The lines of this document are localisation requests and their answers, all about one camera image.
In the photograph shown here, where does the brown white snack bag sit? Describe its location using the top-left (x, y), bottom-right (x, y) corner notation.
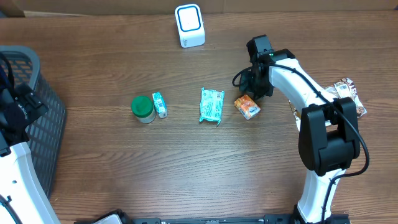
top-left (289, 78), bottom-right (367, 130)

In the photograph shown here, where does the teal tissue pack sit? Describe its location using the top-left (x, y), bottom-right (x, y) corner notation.
top-left (199, 87), bottom-right (224, 125)

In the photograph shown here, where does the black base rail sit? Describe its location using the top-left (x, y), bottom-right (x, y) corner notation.
top-left (74, 213), bottom-right (352, 224)

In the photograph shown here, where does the grey plastic basket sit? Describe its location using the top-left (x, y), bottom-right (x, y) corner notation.
top-left (1, 45), bottom-right (67, 198)

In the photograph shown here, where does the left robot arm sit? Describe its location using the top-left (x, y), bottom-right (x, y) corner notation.
top-left (1, 46), bottom-right (66, 223)

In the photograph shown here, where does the green lid jar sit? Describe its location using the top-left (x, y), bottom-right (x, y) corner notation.
top-left (131, 96), bottom-right (155, 124)

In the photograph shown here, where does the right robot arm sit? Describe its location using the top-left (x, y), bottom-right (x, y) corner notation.
top-left (233, 35), bottom-right (366, 223)

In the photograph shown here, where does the orange small box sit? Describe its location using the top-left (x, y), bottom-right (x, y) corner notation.
top-left (234, 95), bottom-right (261, 120)

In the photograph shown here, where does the white barcode scanner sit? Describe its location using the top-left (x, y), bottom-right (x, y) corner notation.
top-left (175, 4), bottom-right (205, 48)

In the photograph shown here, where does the teal white small carton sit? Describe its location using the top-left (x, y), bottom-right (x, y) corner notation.
top-left (152, 92), bottom-right (168, 118)

